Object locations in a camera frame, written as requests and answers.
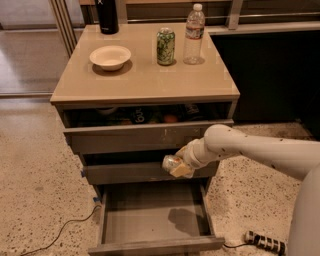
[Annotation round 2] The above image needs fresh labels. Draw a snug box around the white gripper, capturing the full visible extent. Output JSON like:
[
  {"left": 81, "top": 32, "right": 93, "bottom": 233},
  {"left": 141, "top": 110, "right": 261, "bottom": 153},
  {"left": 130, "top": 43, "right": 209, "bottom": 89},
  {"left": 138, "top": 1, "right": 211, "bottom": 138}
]
[{"left": 169, "top": 139, "right": 214, "bottom": 178}]

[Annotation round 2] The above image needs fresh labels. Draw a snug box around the silver 7up can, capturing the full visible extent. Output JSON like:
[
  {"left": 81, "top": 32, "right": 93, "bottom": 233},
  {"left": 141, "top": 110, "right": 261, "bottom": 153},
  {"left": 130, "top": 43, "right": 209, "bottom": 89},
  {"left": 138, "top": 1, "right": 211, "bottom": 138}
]
[{"left": 162, "top": 155, "right": 184, "bottom": 174}]

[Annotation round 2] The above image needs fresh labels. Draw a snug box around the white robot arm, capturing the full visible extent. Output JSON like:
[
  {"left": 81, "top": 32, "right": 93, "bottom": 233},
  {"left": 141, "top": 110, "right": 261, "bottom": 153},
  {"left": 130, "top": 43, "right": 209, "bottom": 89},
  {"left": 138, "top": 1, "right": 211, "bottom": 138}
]
[{"left": 162, "top": 124, "right": 320, "bottom": 256}]

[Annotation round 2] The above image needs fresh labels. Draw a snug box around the grey middle drawer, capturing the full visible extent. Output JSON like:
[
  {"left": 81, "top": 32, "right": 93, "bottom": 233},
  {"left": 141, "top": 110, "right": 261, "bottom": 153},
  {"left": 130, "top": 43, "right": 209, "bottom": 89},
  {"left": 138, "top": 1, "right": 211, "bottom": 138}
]
[{"left": 81, "top": 147, "right": 221, "bottom": 186}]

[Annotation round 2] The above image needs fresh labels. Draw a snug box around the grey drawer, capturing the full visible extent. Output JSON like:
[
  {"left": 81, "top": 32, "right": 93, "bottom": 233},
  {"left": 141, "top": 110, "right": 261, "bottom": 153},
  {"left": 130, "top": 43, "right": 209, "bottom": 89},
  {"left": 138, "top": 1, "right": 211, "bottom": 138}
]
[
  {"left": 88, "top": 179, "right": 224, "bottom": 256},
  {"left": 81, "top": 147, "right": 221, "bottom": 186},
  {"left": 63, "top": 103, "right": 233, "bottom": 155}
]

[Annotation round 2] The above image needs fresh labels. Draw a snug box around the grey bottom drawer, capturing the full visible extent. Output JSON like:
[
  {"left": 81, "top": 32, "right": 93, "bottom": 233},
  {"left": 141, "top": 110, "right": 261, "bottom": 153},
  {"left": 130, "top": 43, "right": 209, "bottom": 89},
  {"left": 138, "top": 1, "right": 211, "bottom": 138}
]
[{"left": 88, "top": 179, "right": 224, "bottom": 256}]

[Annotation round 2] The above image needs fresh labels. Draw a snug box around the grey drawer cabinet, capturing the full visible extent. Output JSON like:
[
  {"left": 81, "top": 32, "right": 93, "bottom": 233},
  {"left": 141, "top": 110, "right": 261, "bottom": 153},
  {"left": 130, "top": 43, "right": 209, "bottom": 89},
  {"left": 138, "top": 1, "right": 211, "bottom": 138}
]
[{"left": 50, "top": 22, "right": 241, "bottom": 188}]

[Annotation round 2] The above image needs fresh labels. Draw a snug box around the grey top drawer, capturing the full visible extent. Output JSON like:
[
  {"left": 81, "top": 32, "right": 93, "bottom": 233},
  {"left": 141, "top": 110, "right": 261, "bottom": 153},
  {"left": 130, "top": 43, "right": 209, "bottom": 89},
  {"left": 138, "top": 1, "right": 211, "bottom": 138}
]
[{"left": 63, "top": 103, "right": 233, "bottom": 155}]

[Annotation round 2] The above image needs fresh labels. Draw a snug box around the green soda can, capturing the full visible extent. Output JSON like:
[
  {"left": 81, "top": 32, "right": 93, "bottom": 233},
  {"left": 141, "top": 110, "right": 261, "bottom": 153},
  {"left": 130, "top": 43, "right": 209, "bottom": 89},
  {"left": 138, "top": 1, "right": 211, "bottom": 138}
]
[{"left": 157, "top": 27, "right": 175, "bottom": 65}]

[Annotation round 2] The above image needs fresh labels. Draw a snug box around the orange fruit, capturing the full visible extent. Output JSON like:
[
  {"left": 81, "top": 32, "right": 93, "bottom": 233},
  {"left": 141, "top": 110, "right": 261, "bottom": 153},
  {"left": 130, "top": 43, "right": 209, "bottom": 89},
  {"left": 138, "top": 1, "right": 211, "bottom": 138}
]
[{"left": 163, "top": 114, "right": 178, "bottom": 123}]

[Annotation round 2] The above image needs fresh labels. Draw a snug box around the dark snack bag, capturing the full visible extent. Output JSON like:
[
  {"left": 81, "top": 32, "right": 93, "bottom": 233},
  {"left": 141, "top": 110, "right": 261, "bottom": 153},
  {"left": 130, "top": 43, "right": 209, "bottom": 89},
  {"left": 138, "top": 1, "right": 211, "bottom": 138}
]
[{"left": 129, "top": 106, "right": 154, "bottom": 124}]

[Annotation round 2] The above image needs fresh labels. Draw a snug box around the white bowl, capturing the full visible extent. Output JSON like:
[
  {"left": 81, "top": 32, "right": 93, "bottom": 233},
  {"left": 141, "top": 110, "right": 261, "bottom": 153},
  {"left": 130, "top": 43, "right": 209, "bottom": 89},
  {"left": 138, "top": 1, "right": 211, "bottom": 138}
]
[{"left": 89, "top": 46, "right": 131, "bottom": 71}]

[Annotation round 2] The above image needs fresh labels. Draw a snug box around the black power strip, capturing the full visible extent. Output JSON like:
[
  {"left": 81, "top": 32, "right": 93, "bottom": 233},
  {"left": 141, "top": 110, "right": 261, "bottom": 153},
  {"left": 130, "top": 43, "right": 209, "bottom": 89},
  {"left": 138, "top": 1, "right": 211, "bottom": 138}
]
[{"left": 244, "top": 231, "right": 287, "bottom": 256}]

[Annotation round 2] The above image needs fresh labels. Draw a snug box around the clear plastic water bottle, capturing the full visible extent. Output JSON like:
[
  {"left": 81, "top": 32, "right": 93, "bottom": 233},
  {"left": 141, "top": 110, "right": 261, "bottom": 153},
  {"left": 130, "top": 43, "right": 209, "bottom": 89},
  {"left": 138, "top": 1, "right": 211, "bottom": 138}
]
[{"left": 183, "top": 3, "right": 205, "bottom": 65}]

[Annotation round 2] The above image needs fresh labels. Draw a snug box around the black thermos bottle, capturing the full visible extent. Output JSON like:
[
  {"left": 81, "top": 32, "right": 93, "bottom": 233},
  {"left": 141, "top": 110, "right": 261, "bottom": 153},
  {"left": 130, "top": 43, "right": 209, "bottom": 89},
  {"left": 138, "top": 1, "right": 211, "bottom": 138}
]
[{"left": 95, "top": 0, "right": 119, "bottom": 35}]

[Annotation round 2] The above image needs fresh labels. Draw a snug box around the black floor cable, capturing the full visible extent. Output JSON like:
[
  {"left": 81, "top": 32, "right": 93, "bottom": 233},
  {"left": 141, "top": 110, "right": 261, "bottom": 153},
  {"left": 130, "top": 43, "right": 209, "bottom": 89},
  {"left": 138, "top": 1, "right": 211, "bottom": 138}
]
[{"left": 19, "top": 204, "right": 102, "bottom": 256}]

